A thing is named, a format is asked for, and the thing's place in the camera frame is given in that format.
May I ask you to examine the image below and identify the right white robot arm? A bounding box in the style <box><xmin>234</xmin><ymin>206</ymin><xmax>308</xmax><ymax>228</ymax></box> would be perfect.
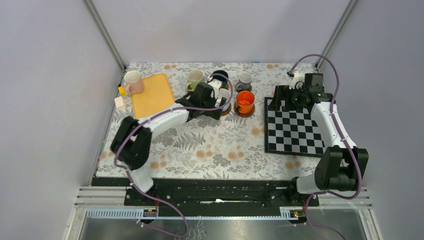
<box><xmin>268</xmin><ymin>73</ymin><xmax>369</xmax><ymax>206</ymax></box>

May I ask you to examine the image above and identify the yellow block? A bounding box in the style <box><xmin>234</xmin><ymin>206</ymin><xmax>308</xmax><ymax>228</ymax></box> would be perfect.
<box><xmin>118</xmin><ymin>85</ymin><xmax>127</xmax><ymax>97</ymax></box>

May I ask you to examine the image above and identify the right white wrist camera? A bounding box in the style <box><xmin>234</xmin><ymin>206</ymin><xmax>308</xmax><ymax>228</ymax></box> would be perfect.
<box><xmin>287</xmin><ymin>70</ymin><xmax>305</xmax><ymax>90</ymax></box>

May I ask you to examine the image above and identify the light green mug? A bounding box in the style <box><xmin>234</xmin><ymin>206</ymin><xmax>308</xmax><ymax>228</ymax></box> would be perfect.
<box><xmin>186</xmin><ymin>69</ymin><xmax>205</xmax><ymax>92</ymax></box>

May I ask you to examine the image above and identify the floral tablecloth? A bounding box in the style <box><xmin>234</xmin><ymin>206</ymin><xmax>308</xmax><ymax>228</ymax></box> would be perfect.
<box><xmin>96</xmin><ymin>62</ymin><xmax>344</xmax><ymax>182</ymax></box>

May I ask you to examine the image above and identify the orange mug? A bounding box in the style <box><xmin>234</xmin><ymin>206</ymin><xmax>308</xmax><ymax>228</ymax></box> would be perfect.
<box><xmin>235</xmin><ymin>90</ymin><xmax>255</xmax><ymax>113</ymax></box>

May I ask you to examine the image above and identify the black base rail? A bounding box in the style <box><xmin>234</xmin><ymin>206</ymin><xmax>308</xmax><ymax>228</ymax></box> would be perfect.
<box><xmin>91</xmin><ymin>177</ymin><xmax>319</xmax><ymax>218</ymax></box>

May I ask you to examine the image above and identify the yellow tray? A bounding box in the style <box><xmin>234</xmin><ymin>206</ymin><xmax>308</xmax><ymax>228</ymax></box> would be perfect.
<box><xmin>130</xmin><ymin>73</ymin><xmax>175</xmax><ymax>119</ymax></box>

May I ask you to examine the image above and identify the white pink block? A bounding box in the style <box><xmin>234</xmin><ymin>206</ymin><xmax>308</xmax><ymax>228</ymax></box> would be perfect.
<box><xmin>114</xmin><ymin>96</ymin><xmax>126</xmax><ymax>109</ymax></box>

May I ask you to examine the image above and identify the brown wooden coaster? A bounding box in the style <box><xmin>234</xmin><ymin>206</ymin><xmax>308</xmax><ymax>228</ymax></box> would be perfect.
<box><xmin>221</xmin><ymin>104</ymin><xmax>232</xmax><ymax>116</ymax></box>
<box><xmin>233</xmin><ymin>104</ymin><xmax>256</xmax><ymax>118</ymax></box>

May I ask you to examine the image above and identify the black white checkerboard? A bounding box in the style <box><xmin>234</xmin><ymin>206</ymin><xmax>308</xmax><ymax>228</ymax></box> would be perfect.
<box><xmin>264</xmin><ymin>97</ymin><xmax>326</xmax><ymax>158</ymax></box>

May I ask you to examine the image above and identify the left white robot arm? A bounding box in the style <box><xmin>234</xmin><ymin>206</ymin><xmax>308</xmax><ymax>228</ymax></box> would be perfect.
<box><xmin>110</xmin><ymin>83</ymin><xmax>231</xmax><ymax>206</ymax></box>

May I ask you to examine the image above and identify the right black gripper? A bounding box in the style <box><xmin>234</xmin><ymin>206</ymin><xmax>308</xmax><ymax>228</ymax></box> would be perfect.
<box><xmin>267</xmin><ymin>85</ymin><xmax>308</xmax><ymax>112</ymax></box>

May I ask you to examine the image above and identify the pink white mug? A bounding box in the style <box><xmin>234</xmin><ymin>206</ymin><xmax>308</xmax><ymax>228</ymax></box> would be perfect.
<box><xmin>123</xmin><ymin>70</ymin><xmax>145</xmax><ymax>95</ymax></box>

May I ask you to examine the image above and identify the dark green mug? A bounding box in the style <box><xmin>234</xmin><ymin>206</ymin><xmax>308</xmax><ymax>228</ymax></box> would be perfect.
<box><xmin>210</xmin><ymin>70</ymin><xmax>229</xmax><ymax>82</ymax></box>

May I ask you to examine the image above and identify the grey mug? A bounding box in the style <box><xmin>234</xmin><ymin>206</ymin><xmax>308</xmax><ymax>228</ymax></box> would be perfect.
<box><xmin>235</xmin><ymin>72</ymin><xmax>253</xmax><ymax>92</ymax></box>

